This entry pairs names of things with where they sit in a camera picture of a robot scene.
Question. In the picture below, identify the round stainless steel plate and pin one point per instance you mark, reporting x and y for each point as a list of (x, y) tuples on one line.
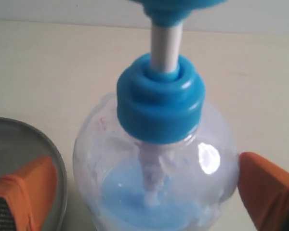
[(21, 143)]

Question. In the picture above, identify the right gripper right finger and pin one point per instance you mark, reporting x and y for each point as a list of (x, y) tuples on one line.
[(264, 191)]

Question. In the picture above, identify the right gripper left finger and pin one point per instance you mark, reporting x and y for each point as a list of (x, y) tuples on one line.
[(27, 195)]

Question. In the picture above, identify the blue soap pump bottle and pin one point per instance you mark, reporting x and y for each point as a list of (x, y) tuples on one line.
[(155, 155)]

